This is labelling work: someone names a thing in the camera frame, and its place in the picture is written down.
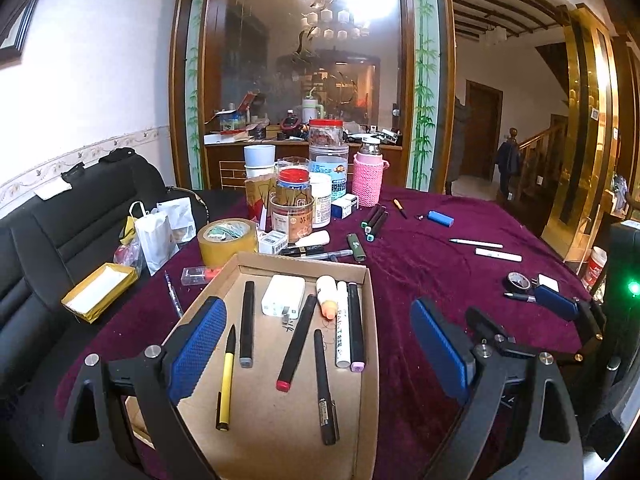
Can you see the pink knit-sleeved bottle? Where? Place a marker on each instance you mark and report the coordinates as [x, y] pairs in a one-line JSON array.
[[367, 182]]

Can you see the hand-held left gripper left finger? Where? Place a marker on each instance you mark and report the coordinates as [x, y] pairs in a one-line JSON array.
[[197, 350]]

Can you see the black marker green cap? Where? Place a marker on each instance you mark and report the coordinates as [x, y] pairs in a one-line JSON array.
[[371, 215], [380, 226], [376, 220]]

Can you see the white plastic jar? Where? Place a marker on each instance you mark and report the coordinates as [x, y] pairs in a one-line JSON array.
[[321, 205]]

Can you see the dark framed wall picture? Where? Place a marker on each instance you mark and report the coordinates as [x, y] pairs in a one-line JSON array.
[[25, 30]]

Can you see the white paper cup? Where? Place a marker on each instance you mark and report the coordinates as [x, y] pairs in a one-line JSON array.
[[257, 171]]

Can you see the yellow plastic bag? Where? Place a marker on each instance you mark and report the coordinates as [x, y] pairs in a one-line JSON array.
[[127, 232]]

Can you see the black metal pen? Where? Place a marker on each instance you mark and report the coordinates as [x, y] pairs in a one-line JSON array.
[[520, 296]]

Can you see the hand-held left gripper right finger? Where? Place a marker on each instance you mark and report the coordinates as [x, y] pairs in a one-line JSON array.
[[440, 350]]

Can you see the clear ballpoint pen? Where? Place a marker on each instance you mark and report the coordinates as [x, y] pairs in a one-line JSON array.
[[325, 255]]

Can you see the black clip pen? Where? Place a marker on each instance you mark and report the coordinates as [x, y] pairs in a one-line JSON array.
[[325, 390]]

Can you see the small white barcode box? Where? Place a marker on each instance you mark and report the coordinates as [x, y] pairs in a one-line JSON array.
[[272, 242]]

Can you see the black marker pink cap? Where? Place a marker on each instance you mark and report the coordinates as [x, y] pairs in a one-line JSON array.
[[355, 325]]

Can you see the small white tube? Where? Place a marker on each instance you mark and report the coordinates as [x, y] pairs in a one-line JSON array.
[[316, 238]]

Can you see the black sofa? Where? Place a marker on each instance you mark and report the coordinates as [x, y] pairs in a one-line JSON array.
[[45, 240]]

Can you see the thick white pen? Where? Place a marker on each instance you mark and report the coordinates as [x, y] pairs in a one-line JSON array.
[[497, 255]]

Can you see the brown cardboard box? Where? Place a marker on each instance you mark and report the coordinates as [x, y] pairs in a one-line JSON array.
[[265, 435]]

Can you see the wooden staircase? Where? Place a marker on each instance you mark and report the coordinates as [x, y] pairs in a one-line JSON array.
[[542, 160]]

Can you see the brown label jar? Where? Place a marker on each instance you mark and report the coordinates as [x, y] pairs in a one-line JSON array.
[[292, 222]]

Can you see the white power adapter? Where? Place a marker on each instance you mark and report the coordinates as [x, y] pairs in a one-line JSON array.
[[548, 281], [282, 295]]

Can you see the black tape roll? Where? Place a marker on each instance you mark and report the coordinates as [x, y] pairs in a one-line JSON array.
[[525, 286]]

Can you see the white and green thermos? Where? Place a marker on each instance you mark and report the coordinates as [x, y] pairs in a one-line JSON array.
[[311, 109]]

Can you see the yellow pen black tip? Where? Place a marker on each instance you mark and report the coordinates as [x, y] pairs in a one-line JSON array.
[[226, 380]]

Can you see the brown wooden door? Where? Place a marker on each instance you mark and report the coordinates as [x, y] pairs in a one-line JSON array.
[[482, 130]]

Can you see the flat yellow box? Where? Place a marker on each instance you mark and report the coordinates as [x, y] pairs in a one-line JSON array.
[[100, 292]]

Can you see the short black tube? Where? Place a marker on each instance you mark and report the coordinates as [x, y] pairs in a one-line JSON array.
[[302, 250]]

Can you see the small blue and white box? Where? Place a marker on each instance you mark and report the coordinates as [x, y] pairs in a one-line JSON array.
[[344, 207]]

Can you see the blue lighter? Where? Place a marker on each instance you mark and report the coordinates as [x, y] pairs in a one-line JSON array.
[[441, 218]]

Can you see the white and red bucket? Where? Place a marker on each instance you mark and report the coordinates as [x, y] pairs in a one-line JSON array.
[[595, 266]]

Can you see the bamboo painted glass panel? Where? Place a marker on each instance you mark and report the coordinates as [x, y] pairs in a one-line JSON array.
[[422, 85], [195, 85]]

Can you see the wooden framed glass partition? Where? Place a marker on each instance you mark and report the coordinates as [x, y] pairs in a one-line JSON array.
[[280, 35]]

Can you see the thin white stylus pen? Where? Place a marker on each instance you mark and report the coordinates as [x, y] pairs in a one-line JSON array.
[[477, 243]]

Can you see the white glue bottle orange cap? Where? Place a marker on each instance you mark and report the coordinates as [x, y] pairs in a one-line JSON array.
[[325, 290]]

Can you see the black marker grey cap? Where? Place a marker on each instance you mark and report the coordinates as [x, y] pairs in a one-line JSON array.
[[247, 320]]

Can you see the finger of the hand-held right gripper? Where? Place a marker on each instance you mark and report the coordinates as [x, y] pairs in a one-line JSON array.
[[487, 327], [555, 302]]

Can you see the tall clear jar red lid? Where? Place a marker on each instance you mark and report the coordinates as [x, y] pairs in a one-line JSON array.
[[327, 152]]

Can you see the black marker red cap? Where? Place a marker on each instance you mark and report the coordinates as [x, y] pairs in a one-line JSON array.
[[299, 337]]

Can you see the purple velvet tablecloth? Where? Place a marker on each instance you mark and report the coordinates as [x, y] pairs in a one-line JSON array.
[[415, 270]]

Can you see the golden pillar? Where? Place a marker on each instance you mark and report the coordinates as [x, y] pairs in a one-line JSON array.
[[580, 135]]

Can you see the small clear plastic case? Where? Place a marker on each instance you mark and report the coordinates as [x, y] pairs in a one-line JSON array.
[[192, 275]]

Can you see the white paint marker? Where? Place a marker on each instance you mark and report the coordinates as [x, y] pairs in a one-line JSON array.
[[342, 330]]

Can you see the white paper sheet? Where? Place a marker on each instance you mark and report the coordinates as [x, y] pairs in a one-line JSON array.
[[52, 190]]

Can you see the white paper bag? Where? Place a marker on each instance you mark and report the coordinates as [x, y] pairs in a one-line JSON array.
[[155, 245], [180, 220]]

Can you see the tan packing tape roll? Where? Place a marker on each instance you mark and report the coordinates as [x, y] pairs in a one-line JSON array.
[[210, 252]]

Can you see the red lid jar of sticks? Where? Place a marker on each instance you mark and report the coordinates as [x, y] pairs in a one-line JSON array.
[[294, 177]]

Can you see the thin dark pen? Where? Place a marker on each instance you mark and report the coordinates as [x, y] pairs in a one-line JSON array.
[[173, 292]]

